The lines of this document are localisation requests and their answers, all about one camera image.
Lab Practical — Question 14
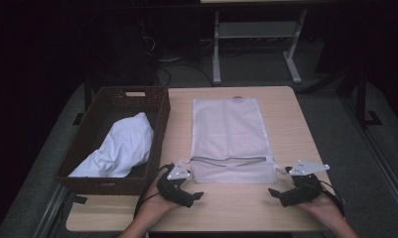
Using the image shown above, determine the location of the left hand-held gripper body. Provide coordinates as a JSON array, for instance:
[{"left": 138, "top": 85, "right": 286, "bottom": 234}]
[{"left": 156, "top": 160, "right": 195, "bottom": 203}]

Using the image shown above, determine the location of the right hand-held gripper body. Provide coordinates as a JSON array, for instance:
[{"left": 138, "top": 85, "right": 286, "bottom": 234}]
[{"left": 280, "top": 160, "right": 331, "bottom": 206}]

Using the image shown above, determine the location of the white cloth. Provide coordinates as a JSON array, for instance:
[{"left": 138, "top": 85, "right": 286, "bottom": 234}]
[{"left": 67, "top": 111, "right": 155, "bottom": 179}]

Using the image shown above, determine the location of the white mesh laundry bag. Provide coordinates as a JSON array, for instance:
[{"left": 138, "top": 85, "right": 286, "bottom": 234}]
[{"left": 189, "top": 96, "right": 288, "bottom": 185}]

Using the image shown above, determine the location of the brown woven basket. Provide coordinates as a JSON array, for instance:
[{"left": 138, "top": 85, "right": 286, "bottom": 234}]
[{"left": 55, "top": 85, "right": 172, "bottom": 196}]

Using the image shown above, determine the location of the person's right hand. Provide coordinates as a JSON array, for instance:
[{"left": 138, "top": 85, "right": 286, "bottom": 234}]
[{"left": 296, "top": 191, "right": 345, "bottom": 222}]

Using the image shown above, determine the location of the person's left hand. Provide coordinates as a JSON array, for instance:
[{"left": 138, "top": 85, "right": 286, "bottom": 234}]
[{"left": 133, "top": 174, "right": 182, "bottom": 223}]

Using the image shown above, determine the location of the black tape strip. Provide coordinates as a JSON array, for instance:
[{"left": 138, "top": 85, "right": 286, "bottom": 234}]
[{"left": 70, "top": 193, "right": 88, "bottom": 205}]

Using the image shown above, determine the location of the black metal stand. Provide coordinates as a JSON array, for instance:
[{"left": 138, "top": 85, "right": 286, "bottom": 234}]
[{"left": 302, "top": 63, "right": 383, "bottom": 129}]

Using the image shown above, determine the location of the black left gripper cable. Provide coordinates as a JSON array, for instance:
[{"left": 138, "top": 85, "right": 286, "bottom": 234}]
[{"left": 133, "top": 163, "right": 175, "bottom": 218}]

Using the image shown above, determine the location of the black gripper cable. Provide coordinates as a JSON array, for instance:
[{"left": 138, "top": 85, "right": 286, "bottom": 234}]
[
  {"left": 133, "top": 163, "right": 175, "bottom": 218},
  {"left": 318, "top": 179, "right": 347, "bottom": 218}
]

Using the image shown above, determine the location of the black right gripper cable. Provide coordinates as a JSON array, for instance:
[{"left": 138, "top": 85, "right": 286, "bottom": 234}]
[{"left": 318, "top": 179, "right": 347, "bottom": 218}]

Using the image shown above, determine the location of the metal floor rail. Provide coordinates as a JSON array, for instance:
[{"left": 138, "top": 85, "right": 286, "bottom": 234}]
[
  {"left": 339, "top": 97, "right": 398, "bottom": 214},
  {"left": 32, "top": 182, "right": 70, "bottom": 238}
]

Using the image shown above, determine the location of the black floor bracket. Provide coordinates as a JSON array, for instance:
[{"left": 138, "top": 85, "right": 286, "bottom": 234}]
[{"left": 71, "top": 112, "right": 85, "bottom": 127}]

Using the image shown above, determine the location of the black floor cable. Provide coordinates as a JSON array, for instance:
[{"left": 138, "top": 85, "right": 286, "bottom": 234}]
[{"left": 156, "top": 57, "right": 215, "bottom": 87}]

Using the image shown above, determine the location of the white metal table frame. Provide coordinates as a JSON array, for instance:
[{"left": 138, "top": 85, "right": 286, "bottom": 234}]
[{"left": 211, "top": 9, "right": 309, "bottom": 85}]

